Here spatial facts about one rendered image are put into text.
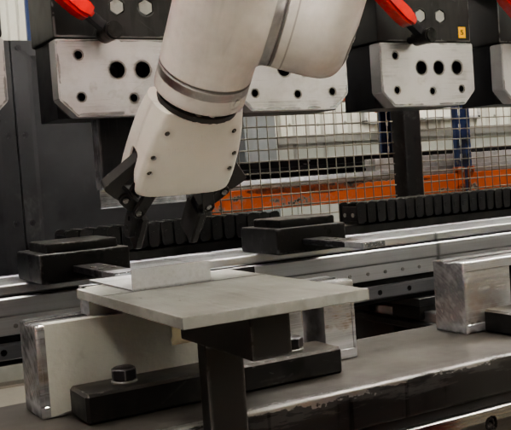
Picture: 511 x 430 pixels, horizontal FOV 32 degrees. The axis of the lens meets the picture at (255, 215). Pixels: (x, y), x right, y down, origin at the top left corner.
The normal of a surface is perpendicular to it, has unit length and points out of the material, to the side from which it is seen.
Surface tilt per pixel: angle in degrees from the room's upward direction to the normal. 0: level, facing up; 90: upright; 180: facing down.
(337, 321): 90
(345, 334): 90
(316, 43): 116
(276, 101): 90
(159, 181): 134
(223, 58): 129
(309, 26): 100
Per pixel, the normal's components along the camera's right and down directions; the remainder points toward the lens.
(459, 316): -0.87, 0.08
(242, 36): 0.03, 0.65
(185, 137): 0.33, 0.64
